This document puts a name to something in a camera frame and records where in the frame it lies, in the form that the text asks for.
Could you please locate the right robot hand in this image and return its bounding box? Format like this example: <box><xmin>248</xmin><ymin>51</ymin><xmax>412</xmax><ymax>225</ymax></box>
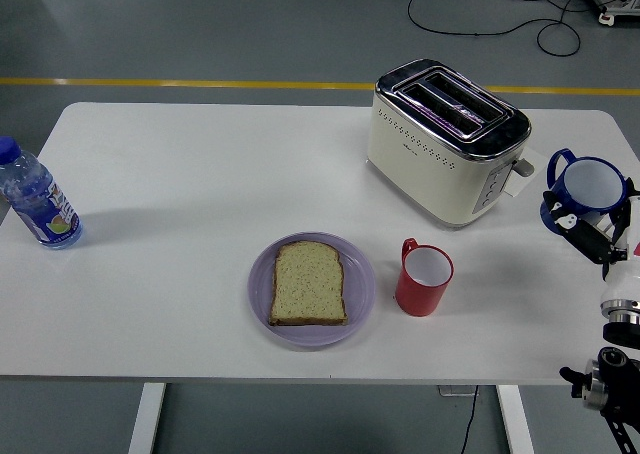
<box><xmin>542</xmin><ymin>176</ymin><xmax>640</xmax><ymax>308</ymax></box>

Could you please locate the blue enamel cup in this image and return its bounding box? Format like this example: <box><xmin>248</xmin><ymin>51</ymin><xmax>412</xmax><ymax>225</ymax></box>
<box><xmin>538</xmin><ymin>147</ymin><xmax>629</xmax><ymax>234</ymax></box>

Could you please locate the red enamel cup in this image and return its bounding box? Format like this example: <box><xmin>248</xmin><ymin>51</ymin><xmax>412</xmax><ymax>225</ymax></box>
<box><xmin>394</xmin><ymin>237</ymin><xmax>455</xmax><ymax>318</ymax></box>

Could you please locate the bread slice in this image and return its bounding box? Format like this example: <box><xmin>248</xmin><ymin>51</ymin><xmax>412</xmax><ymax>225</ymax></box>
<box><xmin>267</xmin><ymin>240</ymin><xmax>349</xmax><ymax>328</ymax></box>

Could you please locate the white paper sheet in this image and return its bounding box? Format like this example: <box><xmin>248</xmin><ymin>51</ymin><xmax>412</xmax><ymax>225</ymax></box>
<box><xmin>502</xmin><ymin>148</ymin><xmax>550</xmax><ymax>198</ymax></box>

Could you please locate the white table leg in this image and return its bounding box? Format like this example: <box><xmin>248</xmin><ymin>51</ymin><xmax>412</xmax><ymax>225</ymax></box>
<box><xmin>127</xmin><ymin>382</ymin><xmax>167</xmax><ymax>454</ymax></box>
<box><xmin>495</xmin><ymin>384</ymin><xmax>535</xmax><ymax>454</ymax></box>

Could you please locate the grey power box under table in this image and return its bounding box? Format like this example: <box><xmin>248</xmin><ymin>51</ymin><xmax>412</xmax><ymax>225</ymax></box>
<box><xmin>437</xmin><ymin>384</ymin><xmax>480</xmax><ymax>398</ymax></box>

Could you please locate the cream chrome toaster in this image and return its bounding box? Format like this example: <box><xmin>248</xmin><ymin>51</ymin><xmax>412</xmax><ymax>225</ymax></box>
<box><xmin>365</xmin><ymin>58</ymin><xmax>535</xmax><ymax>231</ymax></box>

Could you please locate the purple round plate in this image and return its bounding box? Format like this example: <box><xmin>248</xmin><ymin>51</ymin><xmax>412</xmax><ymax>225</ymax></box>
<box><xmin>247</xmin><ymin>231</ymin><xmax>377</xmax><ymax>352</ymax></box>

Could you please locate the plastic water bottle blue cap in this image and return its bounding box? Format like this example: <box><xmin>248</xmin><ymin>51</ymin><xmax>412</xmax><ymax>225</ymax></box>
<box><xmin>0</xmin><ymin>135</ymin><xmax>84</xmax><ymax>251</ymax></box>

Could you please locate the thin black cable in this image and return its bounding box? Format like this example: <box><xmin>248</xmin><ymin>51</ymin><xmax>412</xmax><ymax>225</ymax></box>
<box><xmin>458</xmin><ymin>384</ymin><xmax>480</xmax><ymax>454</ymax></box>

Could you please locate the black floor cable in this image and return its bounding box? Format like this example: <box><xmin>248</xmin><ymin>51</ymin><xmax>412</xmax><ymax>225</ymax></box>
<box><xmin>406</xmin><ymin>0</ymin><xmax>610</xmax><ymax>58</ymax></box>

